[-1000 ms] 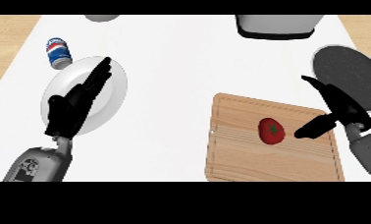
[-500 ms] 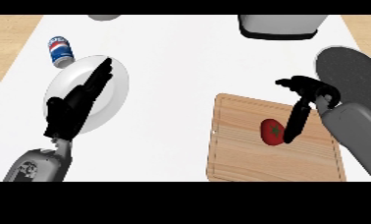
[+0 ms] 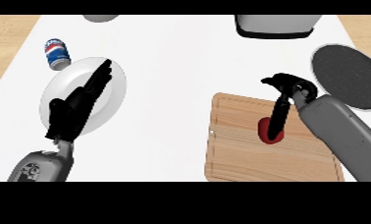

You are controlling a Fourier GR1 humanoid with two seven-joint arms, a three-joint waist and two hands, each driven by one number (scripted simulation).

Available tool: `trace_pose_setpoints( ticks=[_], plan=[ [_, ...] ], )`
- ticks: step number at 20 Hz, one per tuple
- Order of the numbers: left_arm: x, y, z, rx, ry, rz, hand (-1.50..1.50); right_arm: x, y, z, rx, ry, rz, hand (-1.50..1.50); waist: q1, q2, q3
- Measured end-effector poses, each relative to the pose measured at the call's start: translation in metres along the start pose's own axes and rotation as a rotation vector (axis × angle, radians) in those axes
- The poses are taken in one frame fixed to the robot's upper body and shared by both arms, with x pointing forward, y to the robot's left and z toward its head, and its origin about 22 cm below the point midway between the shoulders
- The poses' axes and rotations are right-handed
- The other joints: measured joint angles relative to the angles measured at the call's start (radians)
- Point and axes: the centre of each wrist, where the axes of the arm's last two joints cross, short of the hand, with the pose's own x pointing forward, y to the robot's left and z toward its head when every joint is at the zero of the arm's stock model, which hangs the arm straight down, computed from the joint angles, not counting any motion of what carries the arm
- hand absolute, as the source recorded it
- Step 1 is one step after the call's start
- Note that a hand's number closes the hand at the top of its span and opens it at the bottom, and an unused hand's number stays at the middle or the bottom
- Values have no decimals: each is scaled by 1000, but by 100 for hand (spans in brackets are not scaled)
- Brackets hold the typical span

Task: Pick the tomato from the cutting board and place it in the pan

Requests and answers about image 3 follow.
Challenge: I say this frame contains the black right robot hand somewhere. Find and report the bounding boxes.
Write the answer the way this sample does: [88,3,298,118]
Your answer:
[260,73,320,140]

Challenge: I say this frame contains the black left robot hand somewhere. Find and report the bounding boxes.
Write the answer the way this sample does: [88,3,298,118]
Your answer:
[45,58,115,143]

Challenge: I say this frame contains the red tomato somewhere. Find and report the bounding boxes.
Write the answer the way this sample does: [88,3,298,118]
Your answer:
[257,116,288,145]

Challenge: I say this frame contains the wooden cutting board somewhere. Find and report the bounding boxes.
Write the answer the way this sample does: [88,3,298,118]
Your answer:
[204,91,347,183]

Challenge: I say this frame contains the dark grey pan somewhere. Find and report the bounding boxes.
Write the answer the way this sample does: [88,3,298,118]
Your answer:
[311,43,371,111]

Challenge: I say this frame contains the white round plate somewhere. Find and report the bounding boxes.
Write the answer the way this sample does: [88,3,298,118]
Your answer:
[40,56,130,138]

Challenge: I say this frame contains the blue soda can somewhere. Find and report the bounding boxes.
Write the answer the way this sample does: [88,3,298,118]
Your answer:
[45,37,73,72]

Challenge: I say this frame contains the grey round object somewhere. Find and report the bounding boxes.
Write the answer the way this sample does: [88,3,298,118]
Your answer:
[82,15,121,24]

